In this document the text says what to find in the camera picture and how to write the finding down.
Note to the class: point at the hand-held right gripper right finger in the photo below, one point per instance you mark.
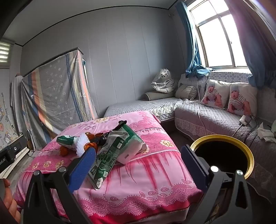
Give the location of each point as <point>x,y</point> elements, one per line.
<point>193,169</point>

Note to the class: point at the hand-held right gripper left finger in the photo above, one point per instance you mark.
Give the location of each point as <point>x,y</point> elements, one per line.
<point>83,169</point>

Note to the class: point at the green plastic wrapper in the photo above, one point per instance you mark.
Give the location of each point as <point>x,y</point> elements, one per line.
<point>103,167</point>

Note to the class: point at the yellow rimmed trash bin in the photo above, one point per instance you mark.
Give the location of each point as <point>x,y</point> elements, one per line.
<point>224,150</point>

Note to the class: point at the green white tissue pack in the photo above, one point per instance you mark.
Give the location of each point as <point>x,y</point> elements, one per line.
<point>130,145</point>

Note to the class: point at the person's left hand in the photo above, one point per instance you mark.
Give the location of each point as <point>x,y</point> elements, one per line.
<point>10,204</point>

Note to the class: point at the small green packet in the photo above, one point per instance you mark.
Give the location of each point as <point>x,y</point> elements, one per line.
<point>65,140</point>

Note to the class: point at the brown bottle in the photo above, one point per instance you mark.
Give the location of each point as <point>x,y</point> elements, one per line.
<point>94,136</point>

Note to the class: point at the grey quilted sofa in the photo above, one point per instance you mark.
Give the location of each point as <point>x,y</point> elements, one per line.
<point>194,117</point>

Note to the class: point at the black wrapper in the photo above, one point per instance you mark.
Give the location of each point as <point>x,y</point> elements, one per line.
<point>120,124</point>

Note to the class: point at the white hanging cloth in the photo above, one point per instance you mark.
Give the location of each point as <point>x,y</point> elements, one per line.
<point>16,97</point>

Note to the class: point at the white power strip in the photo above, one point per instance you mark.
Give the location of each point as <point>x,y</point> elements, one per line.
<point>244,119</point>

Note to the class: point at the baby print pillow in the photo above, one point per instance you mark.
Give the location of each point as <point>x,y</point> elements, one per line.
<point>241,100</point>
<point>213,94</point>

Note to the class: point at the grey ruffled pillow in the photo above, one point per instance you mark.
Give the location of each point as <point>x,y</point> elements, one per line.
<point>186,91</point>

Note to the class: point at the white tissue paper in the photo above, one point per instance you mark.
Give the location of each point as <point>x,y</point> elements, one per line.
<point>266,133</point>

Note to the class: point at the striped cloth covered wardrobe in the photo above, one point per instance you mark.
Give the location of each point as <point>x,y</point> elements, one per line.
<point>56,90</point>

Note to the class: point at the grey bolster pillow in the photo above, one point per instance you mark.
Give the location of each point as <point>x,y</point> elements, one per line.
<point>154,96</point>

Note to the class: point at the bagged tiger plush toy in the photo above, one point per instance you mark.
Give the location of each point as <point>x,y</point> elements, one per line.
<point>164,81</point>

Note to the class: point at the window blind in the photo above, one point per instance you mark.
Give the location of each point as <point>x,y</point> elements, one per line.
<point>4,53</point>

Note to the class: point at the blue curtain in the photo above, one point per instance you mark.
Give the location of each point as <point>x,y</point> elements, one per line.
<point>192,43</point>

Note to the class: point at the window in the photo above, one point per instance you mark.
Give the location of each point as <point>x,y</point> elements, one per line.
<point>217,36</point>

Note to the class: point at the dark purple-blue curtain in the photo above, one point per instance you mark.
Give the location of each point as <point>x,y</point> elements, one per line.
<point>252,32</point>

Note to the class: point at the cartoon wall poster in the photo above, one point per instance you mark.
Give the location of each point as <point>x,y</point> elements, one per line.
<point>5,125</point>

